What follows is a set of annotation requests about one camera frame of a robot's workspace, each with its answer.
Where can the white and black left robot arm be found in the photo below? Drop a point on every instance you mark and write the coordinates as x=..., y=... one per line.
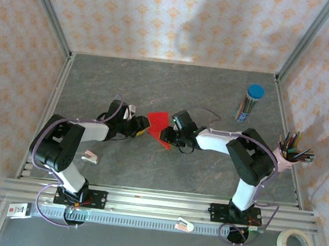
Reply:
x=92, y=131

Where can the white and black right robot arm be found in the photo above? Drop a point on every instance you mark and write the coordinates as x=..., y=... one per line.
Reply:
x=213, y=142

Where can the pink stapler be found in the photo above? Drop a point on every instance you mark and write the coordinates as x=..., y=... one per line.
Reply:
x=183, y=226
x=90, y=157

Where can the clear pencil tube, blue lid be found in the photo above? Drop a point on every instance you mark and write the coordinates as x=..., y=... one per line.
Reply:
x=248, y=105

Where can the pink cup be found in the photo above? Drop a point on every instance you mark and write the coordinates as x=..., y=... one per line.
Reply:
x=286, y=165

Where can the bunch of coloured pencils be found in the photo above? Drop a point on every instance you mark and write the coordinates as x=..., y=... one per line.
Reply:
x=291, y=142

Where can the white label card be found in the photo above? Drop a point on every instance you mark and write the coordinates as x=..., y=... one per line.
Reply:
x=19, y=210

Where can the aluminium frame rail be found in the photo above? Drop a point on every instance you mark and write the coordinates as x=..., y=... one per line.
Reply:
x=158, y=205

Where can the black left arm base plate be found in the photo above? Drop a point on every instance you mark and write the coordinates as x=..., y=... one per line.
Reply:
x=98, y=198

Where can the aluminium side rail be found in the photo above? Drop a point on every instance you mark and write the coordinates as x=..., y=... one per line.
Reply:
x=48, y=109
x=285, y=128

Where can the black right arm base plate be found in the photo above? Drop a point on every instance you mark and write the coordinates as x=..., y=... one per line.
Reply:
x=216, y=212

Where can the aluminium frame post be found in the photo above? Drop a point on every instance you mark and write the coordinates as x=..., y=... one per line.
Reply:
x=49, y=12
x=307, y=41

